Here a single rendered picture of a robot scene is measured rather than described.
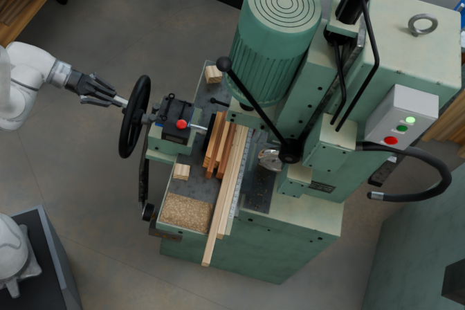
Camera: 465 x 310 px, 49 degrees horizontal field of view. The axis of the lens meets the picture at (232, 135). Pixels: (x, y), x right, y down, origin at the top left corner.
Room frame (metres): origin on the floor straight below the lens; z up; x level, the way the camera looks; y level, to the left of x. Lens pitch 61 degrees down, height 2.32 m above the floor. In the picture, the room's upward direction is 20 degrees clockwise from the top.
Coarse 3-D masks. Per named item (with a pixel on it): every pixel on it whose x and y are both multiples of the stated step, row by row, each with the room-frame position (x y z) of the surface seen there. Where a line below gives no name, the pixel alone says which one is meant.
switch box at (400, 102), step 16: (400, 96) 0.68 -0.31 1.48; (416, 96) 0.70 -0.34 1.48; (432, 96) 0.71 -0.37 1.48; (384, 112) 0.66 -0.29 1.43; (400, 112) 0.65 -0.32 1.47; (416, 112) 0.66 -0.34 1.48; (432, 112) 0.67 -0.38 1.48; (368, 128) 0.67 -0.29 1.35; (384, 128) 0.65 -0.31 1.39; (416, 128) 0.66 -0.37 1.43; (384, 144) 0.66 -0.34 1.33; (400, 144) 0.66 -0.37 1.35
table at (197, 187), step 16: (208, 64) 1.01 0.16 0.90; (224, 80) 0.97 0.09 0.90; (208, 96) 0.89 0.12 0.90; (224, 96) 0.91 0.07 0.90; (208, 112) 0.83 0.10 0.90; (160, 160) 0.63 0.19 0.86; (176, 160) 0.63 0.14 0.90; (192, 160) 0.65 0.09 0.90; (192, 176) 0.60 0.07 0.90; (176, 192) 0.53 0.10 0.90; (192, 192) 0.55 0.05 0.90; (208, 192) 0.57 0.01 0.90; (160, 224) 0.43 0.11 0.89; (208, 224) 0.47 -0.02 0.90; (224, 240) 0.45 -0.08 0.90
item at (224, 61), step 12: (228, 60) 0.66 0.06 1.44; (228, 72) 0.65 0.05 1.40; (240, 84) 0.65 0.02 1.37; (252, 96) 0.66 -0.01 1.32; (264, 120) 0.66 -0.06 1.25; (276, 132) 0.66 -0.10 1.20; (288, 144) 0.67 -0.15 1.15; (300, 144) 0.69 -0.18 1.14; (288, 156) 0.65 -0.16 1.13; (300, 156) 0.67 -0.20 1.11
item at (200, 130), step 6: (216, 114) 0.78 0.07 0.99; (210, 120) 0.75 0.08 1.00; (192, 126) 0.73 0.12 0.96; (198, 126) 0.74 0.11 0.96; (210, 126) 0.73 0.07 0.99; (198, 132) 0.72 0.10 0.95; (204, 132) 0.72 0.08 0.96; (210, 132) 0.71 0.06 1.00; (204, 144) 0.69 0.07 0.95; (204, 150) 0.69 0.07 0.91
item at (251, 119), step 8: (232, 96) 0.81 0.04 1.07; (232, 104) 0.78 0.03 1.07; (232, 112) 0.76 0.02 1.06; (240, 112) 0.77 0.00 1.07; (248, 112) 0.78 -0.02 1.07; (256, 112) 0.78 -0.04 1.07; (264, 112) 0.79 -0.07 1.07; (272, 112) 0.80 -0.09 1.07; (232, 120) 0.76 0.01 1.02; (240, 120) 0.77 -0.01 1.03; (248, 120) 0.77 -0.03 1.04; (256, 120) 0.77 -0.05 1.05; (272, 120) 0.78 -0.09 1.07; (256, 128) 0.77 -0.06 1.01
